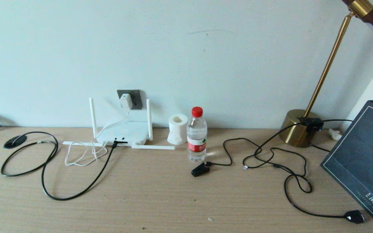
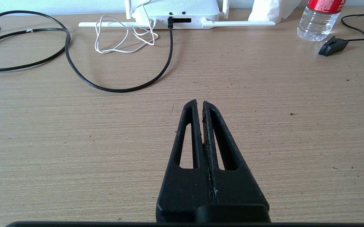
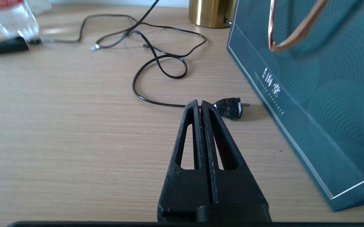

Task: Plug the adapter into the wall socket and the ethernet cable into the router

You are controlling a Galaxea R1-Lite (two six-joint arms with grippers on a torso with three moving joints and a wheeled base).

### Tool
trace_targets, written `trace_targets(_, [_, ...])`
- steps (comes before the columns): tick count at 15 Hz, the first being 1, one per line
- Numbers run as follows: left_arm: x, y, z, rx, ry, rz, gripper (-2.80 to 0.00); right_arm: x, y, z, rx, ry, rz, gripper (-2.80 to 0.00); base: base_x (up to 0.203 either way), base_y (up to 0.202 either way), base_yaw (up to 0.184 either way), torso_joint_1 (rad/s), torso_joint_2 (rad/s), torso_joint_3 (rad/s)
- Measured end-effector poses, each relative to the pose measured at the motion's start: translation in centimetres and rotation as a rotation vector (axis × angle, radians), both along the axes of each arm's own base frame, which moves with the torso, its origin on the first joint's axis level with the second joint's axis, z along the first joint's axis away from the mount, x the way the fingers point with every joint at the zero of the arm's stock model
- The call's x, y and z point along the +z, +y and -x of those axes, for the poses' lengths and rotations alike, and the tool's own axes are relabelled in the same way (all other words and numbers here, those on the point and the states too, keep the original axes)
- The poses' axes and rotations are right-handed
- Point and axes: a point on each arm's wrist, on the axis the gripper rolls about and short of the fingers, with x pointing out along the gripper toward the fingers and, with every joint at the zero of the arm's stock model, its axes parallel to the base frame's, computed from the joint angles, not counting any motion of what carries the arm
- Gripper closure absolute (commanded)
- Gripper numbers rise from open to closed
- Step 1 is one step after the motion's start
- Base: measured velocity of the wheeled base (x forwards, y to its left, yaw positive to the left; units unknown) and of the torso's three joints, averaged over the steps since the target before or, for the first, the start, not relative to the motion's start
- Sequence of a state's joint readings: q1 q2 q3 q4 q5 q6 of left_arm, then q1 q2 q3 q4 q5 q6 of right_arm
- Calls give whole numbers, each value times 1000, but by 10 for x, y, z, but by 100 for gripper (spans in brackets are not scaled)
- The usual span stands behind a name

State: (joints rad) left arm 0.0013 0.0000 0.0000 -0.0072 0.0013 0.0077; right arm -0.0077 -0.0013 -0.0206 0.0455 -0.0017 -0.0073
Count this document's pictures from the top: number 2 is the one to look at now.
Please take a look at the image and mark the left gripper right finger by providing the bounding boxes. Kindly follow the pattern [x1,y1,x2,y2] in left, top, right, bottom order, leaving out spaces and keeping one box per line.
[202,101,270,207]

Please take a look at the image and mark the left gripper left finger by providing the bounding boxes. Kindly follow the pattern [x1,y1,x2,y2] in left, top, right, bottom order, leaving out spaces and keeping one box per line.
[156,99,214,222]

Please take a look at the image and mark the black ethernet cable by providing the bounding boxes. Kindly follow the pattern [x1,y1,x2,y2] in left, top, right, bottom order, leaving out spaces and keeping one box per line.
[0,16,174,93]

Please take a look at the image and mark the white router with antennas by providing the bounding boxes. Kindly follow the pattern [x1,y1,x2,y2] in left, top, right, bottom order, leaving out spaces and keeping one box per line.
[78,0,276,30]

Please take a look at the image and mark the white toilet paper roll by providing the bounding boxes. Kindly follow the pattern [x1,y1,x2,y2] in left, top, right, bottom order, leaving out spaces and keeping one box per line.
[248,0,302,23]

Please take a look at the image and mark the red-capped water bottle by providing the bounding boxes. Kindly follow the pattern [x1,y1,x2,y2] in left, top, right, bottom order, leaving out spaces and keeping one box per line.
[297,0,346,42]

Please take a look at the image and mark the thin white adapter cable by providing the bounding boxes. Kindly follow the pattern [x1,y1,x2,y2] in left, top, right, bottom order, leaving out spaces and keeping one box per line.
[94,0,159,54]

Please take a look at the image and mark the black clip with cable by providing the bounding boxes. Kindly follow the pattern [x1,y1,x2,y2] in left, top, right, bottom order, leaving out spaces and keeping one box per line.
[318,14,364,57]

